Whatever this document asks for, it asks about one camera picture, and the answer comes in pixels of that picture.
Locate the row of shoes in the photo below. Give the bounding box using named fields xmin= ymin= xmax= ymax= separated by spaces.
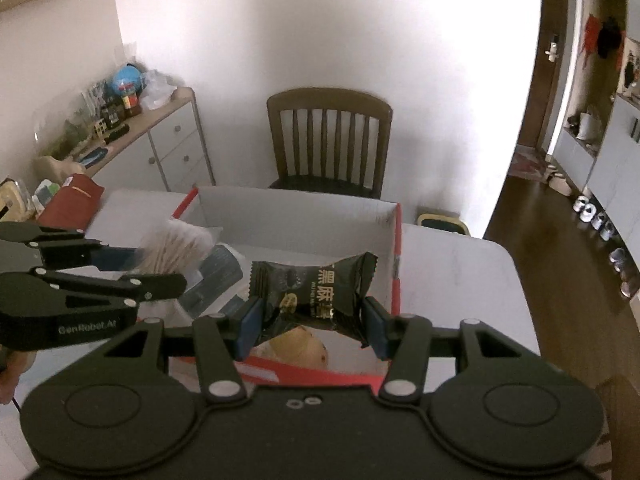
xmin=544 ymin=162 xmax=640 ymax=301

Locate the white tote bag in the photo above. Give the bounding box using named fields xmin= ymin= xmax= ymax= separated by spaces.
xmin=576 ymin=109 xmax=604 ymax=139

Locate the black snack packet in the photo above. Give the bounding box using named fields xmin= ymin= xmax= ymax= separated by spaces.
xmin=249 ymin=251 xmax=379 ymax=349

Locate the yellow-rimmed stool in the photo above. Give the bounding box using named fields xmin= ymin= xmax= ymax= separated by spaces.
xmin=416 ymin=212 xmax=471 ymax=237

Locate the red hanging ornament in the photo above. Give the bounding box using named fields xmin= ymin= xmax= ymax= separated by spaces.
xmin=582 ymin=12 xmax=602 ymax=57

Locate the patterned door mat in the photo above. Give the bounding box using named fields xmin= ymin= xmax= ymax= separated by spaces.
xmin=507 ymin=144 xmax=551 ymax=181

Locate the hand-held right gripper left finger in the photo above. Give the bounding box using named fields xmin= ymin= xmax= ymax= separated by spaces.
xmin=100 ymin=296 xmax=265 ymax=404

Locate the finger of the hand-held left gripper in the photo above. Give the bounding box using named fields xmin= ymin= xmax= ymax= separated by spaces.
xmin=0 ymin=266 xmax=189 ymax=318
xmin=0 ymin=221 xmax=146 ymax=276

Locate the white wooden-top sideboard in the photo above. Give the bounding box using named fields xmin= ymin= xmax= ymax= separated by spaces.
xmin=35 ymin=86 xmax=217 ymax=194

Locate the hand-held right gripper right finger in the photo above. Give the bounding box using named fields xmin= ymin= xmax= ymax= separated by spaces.
xmin=361 ymin=296 xmax=544 ymax=404

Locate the blue globe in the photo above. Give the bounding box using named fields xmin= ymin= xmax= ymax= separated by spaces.
xmin=111 ymin=64 xmax=146 ymax=97

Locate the person's left hand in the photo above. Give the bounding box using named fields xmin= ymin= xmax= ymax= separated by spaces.
xmin=0 ymin=350 xmax=37 ymax=406

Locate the brown wooden door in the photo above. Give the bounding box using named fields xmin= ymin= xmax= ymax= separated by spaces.
xmin=515 ymin=0 xmax=578 ymax=157

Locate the red cardboard box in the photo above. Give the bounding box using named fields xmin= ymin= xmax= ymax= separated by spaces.
xmin=137 ymin=185 xmax=404 ymax=397

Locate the dark jar red label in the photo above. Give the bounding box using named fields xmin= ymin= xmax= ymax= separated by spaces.
xmin=120 ymin=87 xmax=142 ymax=119

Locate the crumpled white plastic bag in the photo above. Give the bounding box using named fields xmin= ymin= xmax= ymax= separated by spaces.
xmin=141 ymin=70 xmax=179 ymax=110

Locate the red pouch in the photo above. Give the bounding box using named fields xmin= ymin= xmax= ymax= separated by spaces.
xmin=37 ymin=173 xmax=106 ymax=229

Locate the wooden slat-back chair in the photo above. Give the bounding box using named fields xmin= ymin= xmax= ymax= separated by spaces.
xmin=266 ymin=87 xmax=394 ymax=200

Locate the clear plastic bag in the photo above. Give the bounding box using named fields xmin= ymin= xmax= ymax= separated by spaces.
xmin=0 ymin=176 xmax=38 ymax=222

